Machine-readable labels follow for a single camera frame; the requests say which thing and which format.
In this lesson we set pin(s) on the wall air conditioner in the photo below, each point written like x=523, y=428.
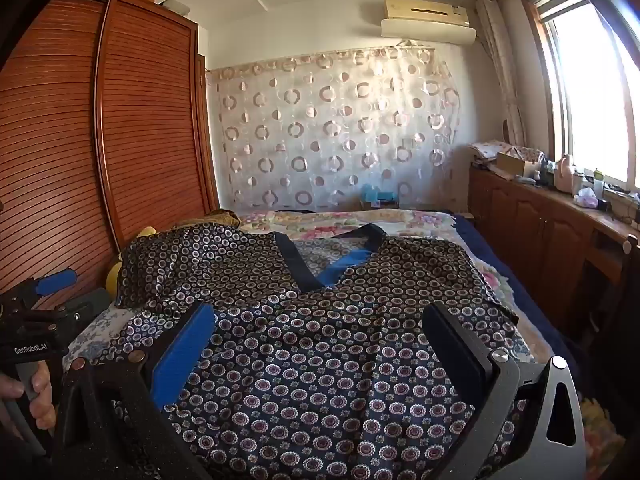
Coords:
x=425, y=20

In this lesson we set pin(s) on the white box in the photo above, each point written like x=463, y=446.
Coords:
x=176, y=6

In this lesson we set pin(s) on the pink bottle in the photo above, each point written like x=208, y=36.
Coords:
x=565, y=175

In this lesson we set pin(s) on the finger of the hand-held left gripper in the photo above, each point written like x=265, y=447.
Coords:
x=55, y=281

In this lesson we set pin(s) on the beige window curtain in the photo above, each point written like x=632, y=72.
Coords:
x=500, y=70

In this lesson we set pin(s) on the dark wooden chair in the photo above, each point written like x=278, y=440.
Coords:
x=625, y=285

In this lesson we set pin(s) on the floral cloth bundle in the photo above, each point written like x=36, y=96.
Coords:
x=492, y=150

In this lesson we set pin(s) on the circle patterned sheer curtain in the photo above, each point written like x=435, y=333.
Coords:
x=330, y=130

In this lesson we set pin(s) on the open cardboard box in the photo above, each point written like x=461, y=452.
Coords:
x=515, y=162

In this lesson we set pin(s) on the yellow plush toy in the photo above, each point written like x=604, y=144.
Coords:
x=114, y=275

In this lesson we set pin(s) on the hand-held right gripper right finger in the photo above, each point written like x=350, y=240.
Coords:
x=450, y=340

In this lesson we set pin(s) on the wooden framed window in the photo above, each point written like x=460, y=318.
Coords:
x=590, y=90

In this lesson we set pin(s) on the person's left hand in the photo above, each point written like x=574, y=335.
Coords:
x=42, y=390

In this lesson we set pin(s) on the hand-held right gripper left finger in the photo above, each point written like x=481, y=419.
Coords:
x=182, y=355

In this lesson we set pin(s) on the green capped bottle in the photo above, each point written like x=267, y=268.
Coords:
x=598, y=182

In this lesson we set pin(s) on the navy medallion patterned garment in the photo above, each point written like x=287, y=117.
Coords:
x=310, y=360

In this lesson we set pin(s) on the teal plastic object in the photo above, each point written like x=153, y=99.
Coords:
x=377, y=197

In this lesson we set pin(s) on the long wooden cabinet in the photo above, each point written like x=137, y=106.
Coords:
x=530, y=230

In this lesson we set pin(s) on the golden brown cloth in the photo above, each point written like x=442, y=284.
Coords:
x=210, y=217

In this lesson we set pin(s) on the wooden slatted wardrobe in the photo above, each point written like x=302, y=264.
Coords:
x=140, y=135

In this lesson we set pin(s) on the pink floral blanket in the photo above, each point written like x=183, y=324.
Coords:
x=330, y=225

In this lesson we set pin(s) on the navy blue bedsheet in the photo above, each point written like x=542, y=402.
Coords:
x=500, y=270

